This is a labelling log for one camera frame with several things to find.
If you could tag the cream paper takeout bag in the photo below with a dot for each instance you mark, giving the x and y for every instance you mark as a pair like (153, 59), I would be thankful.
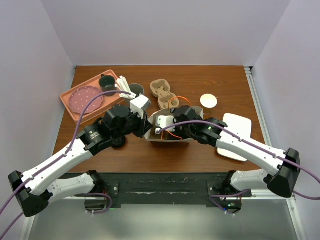
(176, 134)

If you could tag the dark green mug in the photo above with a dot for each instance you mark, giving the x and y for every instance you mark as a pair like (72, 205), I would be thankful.
(107, 83)

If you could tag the cardboard two-cup carrier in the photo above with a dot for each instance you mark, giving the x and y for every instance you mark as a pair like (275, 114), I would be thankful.
(161, 89)

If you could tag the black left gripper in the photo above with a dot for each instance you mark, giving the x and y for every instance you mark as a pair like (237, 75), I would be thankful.
(144, 125)

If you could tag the pink polka dot plate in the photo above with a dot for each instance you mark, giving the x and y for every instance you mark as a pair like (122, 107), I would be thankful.
(80, 98)

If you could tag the grey cylindrical utensil holder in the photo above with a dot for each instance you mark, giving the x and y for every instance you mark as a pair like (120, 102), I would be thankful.
(136, 89)

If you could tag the pink rectangular tray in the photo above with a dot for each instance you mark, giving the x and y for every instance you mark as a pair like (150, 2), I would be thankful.
(107, 103)

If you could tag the white rectangular plate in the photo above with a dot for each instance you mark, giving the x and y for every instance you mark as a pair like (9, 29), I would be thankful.
(238, 125)

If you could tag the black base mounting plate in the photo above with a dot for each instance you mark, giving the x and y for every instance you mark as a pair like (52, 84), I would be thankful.
(112, 190)

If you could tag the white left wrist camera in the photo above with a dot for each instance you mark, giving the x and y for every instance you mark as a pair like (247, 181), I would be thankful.
(139, 105)

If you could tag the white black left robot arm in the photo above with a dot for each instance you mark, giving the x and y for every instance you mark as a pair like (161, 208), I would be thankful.
(35, 189)

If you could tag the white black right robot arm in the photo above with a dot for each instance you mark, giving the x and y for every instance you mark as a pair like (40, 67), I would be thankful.
(278, 168)

